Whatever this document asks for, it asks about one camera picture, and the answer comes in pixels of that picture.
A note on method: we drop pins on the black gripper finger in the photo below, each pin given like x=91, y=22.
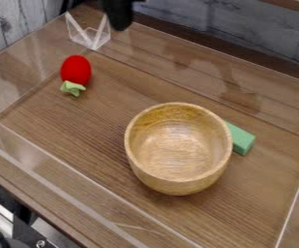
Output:
x=119, y=13

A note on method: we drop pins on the red plush strawberry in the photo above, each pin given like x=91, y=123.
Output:
x=75, y=74

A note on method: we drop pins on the black metal stand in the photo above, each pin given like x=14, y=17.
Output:
x=18, y=234

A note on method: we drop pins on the clear acrylic tray enclosure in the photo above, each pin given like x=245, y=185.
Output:
x=63, y=162

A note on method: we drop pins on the green foam block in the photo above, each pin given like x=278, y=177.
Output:
x=243, y=139

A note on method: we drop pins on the wooden bowl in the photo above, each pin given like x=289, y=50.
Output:
x=178, y=147

